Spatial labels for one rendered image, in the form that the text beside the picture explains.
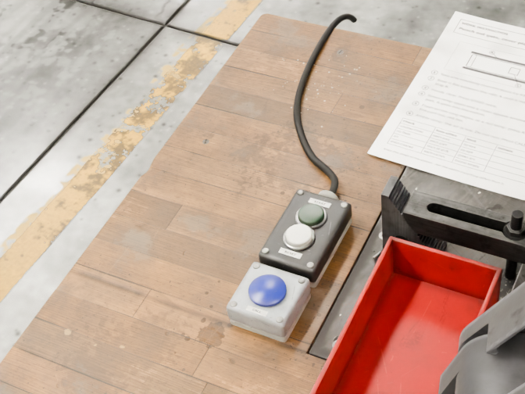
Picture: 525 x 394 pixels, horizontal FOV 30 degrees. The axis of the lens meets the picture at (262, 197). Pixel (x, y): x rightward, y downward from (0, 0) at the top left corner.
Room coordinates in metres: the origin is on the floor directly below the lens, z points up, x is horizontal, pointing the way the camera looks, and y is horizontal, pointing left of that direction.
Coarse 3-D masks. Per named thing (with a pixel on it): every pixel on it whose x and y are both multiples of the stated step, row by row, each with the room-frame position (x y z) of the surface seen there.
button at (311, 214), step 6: (312, 204) 0.73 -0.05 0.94; (300, 210) 0.73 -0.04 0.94; (306, 210) 0.72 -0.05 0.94; (312, 210) 0.72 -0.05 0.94; (318, 210) 0.72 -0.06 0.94; (300, 216) 0.72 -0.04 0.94; (306, 216) 0.72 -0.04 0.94; (312, 216) 0.71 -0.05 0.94; (318, 216) 0.71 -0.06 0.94; (306, 222) 0.71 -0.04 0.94; (312, 222) 0.71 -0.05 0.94; (318, 222) 0.71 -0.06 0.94
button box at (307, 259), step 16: (352, 16) 1.15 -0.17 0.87; (320, 48) 1.04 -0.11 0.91; (304, 80) 0.98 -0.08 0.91; (304, 144) 0.86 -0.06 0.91; (320, 160) 0.83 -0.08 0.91; (336, 176) 0.79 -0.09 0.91; (304, 192) 0.76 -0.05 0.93; (320, 192) 0.76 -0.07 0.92; (288, 208) 0.74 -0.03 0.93; (336, 208) 0.73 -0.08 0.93; (288, 224) 0.71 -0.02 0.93; (320, 224) 0.70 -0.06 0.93; (336, 224) 0.70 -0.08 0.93; (272, 240) 0.70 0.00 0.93; (320, 240) 0.68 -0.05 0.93; (336, 240) 0.69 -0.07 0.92; (272, 256) 0.67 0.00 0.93; (288, 256) 0.67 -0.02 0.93; (304, 256) 0.67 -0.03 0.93; (320, 256) 0.66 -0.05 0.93; (304, 272) 0.65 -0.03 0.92; (320, 272) 0.66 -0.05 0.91
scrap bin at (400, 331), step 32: (384, 256) 0.63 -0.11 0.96; (416, 256) 0.63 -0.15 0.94; (448, 256) 0.61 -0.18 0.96; (384, 288) 0.62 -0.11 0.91; (416, 288) 0.62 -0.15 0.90; (448, 288) 0.61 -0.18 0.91; (480, 288) 0.59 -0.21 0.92; (352, 320) 0.55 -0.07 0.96; (384, 320) 0.59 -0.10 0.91; (416, 320) 0.58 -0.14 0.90; (448, 320) 0.57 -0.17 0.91; (352, 352) 0.55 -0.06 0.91; (384, 352) 0.55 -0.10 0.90; (416, 352) 0.54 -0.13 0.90; (448, 352) 0.53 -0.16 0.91; (320, 384) 0.49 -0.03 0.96; (352, 384) 0.52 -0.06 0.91; (384, 384) 0.51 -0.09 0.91; (416, 384) 0.50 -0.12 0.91
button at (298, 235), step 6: (288, 228) 0.70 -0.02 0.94; (294, 228) 0.70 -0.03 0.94; (300, 228) 0.70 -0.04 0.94; (306, 228) 0.70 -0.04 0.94; (288, 234) 0.69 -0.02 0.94; (294, 234) 0.69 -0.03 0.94; (300, 234) 0.69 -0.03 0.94; (306, 234) 0.69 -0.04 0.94; (288, 240) 0.69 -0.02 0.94; (294, 240) 0.68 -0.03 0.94; (300, 240) 0.68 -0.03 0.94; (306, 240) 0.68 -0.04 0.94; (300, 246) 0.68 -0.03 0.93
